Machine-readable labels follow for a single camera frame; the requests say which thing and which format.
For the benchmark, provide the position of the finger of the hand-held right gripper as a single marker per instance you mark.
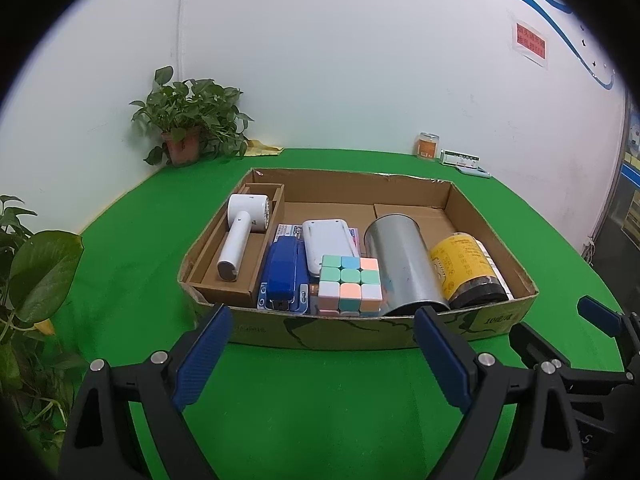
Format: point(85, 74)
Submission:
point(600, 377)
point(597, 312)

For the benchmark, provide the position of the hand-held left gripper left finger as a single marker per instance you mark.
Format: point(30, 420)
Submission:
point(205, 355)

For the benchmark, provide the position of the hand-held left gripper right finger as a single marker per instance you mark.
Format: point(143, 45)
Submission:
point(445, 360)

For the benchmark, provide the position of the yellow and black jar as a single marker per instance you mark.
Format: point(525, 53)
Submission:
point(460, 265)

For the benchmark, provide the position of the large cardboard box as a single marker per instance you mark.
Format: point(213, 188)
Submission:
point(350, 330)

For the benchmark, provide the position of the narrow small cardboard box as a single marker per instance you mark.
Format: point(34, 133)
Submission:
point(252, 260)

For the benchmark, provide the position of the silver metal can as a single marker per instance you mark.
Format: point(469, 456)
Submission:
point(400, 260)

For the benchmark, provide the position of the white handheld hair dryer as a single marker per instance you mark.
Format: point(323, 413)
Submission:
point(235, 245)

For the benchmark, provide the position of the blue stapler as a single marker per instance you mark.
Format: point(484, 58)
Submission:
point(285, 265)

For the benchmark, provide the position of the white rounded device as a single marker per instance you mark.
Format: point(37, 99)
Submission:
point(325, 240)

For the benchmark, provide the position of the glass door cabinet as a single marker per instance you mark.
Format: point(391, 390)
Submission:
point(627, 210)

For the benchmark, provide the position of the green table cloth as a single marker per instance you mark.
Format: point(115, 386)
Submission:
point(325, 410)

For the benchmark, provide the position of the large leafy green plant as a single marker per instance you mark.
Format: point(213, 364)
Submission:
point(45, 270)

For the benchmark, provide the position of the yellow cloth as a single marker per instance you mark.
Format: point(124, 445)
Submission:
point(262, 149)

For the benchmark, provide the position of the small orange label jar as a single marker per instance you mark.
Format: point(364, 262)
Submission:
point(426, 146)

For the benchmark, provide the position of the small potted green plant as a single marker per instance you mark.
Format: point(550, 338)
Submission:
point(190, 100)

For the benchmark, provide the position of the blue wall decal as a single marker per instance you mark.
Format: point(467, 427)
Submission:
point(605, 82)

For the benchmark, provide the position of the red wall sign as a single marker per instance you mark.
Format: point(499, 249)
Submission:
point(530, 40)

